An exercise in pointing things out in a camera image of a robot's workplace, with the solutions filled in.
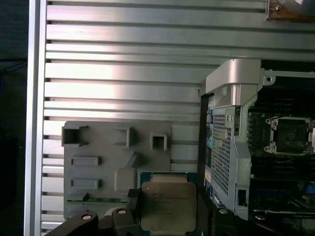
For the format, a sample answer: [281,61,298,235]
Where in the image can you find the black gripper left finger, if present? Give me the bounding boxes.
[49,188,141,236]

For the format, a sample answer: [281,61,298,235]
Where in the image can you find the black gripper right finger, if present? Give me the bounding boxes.
[196,190,274,236]

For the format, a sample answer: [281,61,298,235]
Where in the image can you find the silver green CPU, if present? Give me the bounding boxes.
[139,172,197,233]

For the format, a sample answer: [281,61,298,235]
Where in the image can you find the CPU socket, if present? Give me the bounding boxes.
[264,116,315,155]

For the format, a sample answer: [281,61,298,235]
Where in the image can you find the dark motherboard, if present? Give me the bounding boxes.
[247,94,315,216]

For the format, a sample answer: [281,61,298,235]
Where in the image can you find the open PC case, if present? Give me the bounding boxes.
[198,58,315,236]

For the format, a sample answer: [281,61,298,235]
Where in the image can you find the grey plastic parts rack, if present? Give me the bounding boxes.
[63,120,173,222]

